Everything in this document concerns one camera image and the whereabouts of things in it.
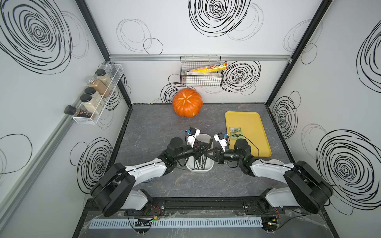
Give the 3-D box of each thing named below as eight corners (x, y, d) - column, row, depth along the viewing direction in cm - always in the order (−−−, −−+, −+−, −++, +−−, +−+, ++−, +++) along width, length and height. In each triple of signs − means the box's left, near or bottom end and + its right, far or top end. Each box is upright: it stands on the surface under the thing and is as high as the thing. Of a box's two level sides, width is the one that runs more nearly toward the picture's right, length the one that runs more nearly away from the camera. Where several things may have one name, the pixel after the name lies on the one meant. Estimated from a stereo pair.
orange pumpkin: (171, 117, 114) (169, 102, 102) (180, 101, 126) (179, 86, 113) (195, 123, 110) (195, 109, 98) (202, 106, 122) (203, 91, 109)
